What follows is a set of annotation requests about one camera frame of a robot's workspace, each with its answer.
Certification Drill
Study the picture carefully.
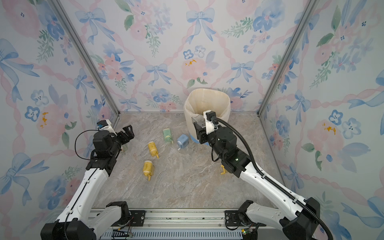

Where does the yellow pencil sharpener front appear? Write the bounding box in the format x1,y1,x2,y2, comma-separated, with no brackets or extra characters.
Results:
143,161,155,181

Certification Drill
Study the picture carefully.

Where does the yellow pencil sharpener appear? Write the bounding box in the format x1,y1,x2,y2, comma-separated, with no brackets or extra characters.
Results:
148,142,160,158
143,161,155,181
221,165,227,175

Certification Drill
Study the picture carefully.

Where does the pale green pencil sharpener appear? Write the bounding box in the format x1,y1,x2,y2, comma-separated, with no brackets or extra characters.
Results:
121,144,128,152

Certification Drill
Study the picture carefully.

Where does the clear shavings tray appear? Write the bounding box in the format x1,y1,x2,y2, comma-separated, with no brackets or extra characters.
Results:
192,115,205,127

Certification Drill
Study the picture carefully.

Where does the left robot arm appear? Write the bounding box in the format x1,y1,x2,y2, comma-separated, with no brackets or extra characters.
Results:
41,121,135,240

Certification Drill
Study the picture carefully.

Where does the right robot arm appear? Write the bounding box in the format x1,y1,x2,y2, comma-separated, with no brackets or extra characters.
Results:
193,118,334,240

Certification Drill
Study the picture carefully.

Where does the blue pencil sharpener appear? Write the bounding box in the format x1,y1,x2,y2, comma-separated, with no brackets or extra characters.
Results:
177,134,189,151

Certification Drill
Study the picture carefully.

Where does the yellow pencil sharpener back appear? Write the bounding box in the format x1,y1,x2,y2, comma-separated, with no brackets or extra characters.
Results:
148,142,160,158

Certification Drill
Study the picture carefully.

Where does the yellow pencil sharpener right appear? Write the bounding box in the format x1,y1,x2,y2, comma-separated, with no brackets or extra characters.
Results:
221,165,227,175

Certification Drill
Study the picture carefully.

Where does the cream waste bin with liner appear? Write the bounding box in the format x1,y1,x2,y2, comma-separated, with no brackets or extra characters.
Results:
184,89,231,144

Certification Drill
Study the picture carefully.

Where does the black corrugated cable conduit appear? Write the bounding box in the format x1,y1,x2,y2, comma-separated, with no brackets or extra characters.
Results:
211,116,334,240

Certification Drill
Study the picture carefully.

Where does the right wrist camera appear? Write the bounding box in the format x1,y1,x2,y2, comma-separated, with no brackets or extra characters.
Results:
203,110,216,135

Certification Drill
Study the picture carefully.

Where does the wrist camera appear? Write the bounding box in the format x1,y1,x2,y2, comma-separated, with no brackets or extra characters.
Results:
97,119,116,135
203,110,216,135

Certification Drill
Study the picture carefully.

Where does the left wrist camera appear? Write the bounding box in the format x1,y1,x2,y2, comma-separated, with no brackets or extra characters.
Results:
97,119,116,135

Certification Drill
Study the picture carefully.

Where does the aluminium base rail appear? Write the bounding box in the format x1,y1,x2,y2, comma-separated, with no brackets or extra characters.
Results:
89,208,289,240

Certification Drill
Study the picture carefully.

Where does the aluminium corner post left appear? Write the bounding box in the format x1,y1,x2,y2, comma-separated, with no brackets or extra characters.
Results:
48,0,120,116

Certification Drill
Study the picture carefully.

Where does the aluminium corner post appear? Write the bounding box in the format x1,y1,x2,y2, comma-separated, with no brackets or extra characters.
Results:
258,0,318,118
48,0,120,116

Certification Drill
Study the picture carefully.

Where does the aluminium corner post right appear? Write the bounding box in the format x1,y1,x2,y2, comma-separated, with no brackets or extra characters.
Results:
258,0,318,118

